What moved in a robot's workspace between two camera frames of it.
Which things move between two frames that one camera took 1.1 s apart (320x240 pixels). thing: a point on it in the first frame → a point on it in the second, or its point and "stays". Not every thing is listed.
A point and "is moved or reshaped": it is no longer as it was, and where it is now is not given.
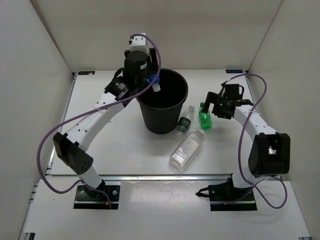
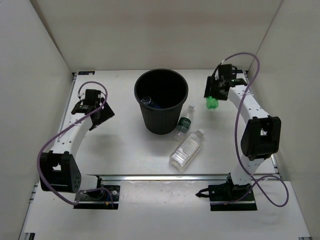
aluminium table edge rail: x=168 y=177 stays
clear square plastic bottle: x=189 y=143 stays
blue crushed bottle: x=155 y=85 → x=148 y=101
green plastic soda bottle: x=206 y=119 is moved or reshaped
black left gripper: x=152 y=66 → x=106 y=113
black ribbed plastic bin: x=161 y=110 stays
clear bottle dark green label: x=183 y=126 stays
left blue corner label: x=86 y=73 stays
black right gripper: x=216 y=98 → x=212 y=81
